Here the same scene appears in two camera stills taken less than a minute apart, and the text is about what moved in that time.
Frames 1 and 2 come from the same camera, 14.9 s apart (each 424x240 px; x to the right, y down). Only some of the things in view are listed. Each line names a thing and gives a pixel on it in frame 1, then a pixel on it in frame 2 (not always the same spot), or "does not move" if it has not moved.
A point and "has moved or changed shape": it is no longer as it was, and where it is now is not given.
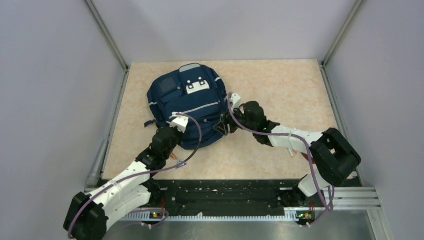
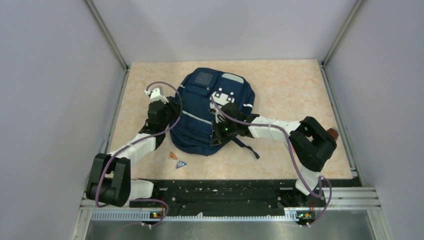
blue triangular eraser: x=180 y=164 does not move
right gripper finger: x=224 y=126 to x=215 y=137
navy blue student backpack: x=197 y=95 has moved or changed shape
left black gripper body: x=170 y=149 to x=171 y=112
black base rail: x=249 y=196 does not move
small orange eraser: x=173 y=156 does not move
